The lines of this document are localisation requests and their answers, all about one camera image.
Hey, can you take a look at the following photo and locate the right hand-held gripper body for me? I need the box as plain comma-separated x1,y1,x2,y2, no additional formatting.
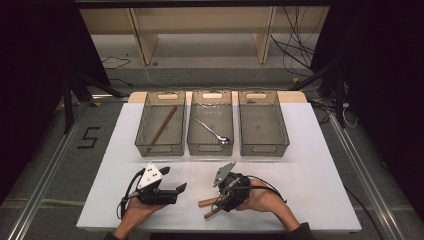
213,161,252,210

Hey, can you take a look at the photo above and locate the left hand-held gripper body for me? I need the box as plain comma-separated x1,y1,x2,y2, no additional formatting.
133,162,181,206

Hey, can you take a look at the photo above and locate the wooden-handled metal fork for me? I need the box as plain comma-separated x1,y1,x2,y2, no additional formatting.
198,197,220,208

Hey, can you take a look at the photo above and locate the wooden-handled metal knife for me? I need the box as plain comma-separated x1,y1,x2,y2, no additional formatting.
203,206,224,220

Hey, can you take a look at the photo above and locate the transparent grey plastic bin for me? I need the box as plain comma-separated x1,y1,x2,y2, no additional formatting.
186,89,235,157
237,89,290,158
134,90,187,158

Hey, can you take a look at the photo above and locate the brown wooden chopstick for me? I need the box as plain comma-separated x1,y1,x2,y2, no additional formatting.
151,105,179,146
147,107,177,153

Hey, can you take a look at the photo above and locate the silver metal spoon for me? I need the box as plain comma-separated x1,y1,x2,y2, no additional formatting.
194,117,232,146

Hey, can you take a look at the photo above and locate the person's right hand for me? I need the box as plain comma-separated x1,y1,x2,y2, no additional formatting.
234,178,296,225

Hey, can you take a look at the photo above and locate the person's left hand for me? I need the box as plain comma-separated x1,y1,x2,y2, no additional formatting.
121,196,168,229

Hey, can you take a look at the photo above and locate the white table cover sheet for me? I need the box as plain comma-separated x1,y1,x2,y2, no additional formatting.
75,101,363,233

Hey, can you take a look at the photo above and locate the black metal stand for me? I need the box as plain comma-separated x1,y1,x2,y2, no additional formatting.
61,71,125,134
289,59,348,129

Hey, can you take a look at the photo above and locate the beige wooden shelf unit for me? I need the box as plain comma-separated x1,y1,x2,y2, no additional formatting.
79,6,330,66

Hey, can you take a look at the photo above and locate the dark curtain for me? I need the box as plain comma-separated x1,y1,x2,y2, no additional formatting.
311,0,424,214
0,0,111,201

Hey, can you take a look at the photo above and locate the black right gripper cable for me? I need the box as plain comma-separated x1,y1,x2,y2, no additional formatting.
229,174,288,204

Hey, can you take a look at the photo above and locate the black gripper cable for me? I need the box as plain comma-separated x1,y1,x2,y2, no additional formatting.
229,174,288,204
115,168,146,220

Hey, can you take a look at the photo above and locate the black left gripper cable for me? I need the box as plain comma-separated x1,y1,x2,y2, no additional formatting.
115,168,146,220

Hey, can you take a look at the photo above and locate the aluminium floor rail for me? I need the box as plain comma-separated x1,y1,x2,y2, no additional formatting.
6,101,89,240
328,113,409,240

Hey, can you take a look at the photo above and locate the thin black floor cable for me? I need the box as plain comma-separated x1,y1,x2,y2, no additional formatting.
100,55,132,70

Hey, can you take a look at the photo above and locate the bundle of black cables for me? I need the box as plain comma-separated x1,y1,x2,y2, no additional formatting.
269,6,323,78

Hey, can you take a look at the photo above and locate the black overhead frame bar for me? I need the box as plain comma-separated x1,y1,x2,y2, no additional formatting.
74,0,334,8

